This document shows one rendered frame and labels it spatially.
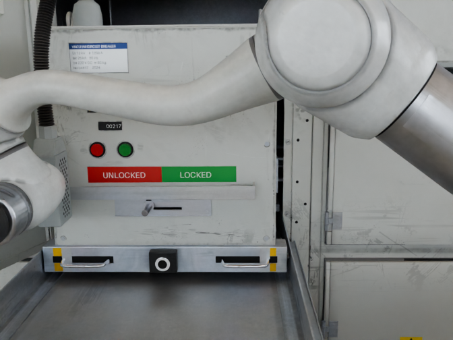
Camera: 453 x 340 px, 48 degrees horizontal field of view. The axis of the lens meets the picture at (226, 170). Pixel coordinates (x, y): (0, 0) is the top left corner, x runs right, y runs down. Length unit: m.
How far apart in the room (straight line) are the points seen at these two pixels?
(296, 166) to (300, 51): 0.87
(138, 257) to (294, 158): 0.47
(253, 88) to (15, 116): 0.38
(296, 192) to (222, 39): 0.48
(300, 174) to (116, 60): 0.55
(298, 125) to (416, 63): 0.80
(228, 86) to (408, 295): 0.93
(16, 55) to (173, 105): 0.68
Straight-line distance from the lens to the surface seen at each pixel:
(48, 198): 0.90
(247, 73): 0.71
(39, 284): 1.21
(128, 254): 1.16
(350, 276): 1.43
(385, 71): 0.52
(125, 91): 0.79
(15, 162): 0.89
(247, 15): 2.08
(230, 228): 1.13
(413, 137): 0.56
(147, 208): 1.09
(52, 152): 1.04
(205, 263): 1.14
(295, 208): 1.36
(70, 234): 1.19
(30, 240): 1.44
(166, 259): 1.12
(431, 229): 1.44
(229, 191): 1.06
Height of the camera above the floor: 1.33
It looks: 13 degrees down
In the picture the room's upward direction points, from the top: 1 degrees counter-clockwise
